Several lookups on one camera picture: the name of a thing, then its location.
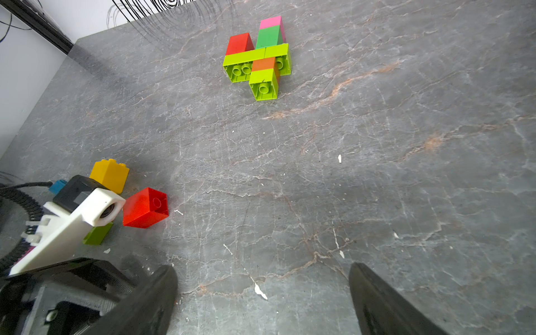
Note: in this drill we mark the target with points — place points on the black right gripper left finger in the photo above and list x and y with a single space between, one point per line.
148 310

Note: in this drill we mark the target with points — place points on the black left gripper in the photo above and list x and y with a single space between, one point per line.
65 298

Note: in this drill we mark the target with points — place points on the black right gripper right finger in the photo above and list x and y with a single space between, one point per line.
380 309

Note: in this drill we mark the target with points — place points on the small red lego brick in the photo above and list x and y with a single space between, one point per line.
145 208

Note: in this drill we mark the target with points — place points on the yellow lego brick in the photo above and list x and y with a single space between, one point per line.
110 174

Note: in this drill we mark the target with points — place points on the lime square lego brick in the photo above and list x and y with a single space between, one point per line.
264 84

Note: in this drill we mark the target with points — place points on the lime green long lego brick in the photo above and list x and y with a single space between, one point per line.
240 66

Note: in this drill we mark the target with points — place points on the small lime lego brick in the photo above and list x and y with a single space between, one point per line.
97 235

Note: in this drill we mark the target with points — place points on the blue lego brick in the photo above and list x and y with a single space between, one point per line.
57 186

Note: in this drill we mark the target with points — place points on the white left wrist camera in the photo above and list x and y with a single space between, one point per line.
79 206

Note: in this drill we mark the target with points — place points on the black corner frame post left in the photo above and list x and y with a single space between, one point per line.
35 17

